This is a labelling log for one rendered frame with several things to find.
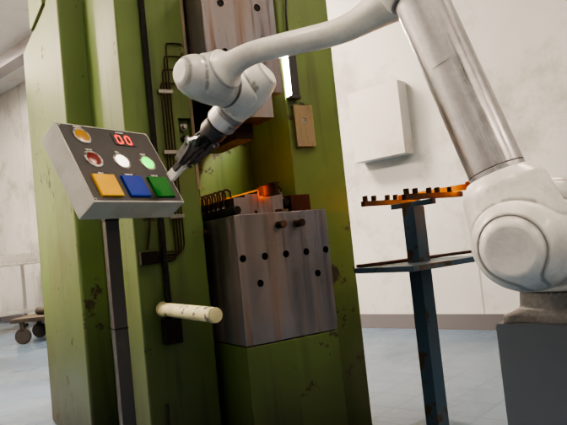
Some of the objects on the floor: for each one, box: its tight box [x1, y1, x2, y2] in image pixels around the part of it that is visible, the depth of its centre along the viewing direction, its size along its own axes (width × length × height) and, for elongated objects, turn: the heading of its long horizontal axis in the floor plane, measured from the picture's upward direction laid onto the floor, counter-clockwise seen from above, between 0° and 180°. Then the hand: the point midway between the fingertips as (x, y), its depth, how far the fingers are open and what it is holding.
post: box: [102, 218, 137, 425], centre depth 176 cm, size 4×4×108 cm
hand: (176, 169), depth 175 cm, fingers closed
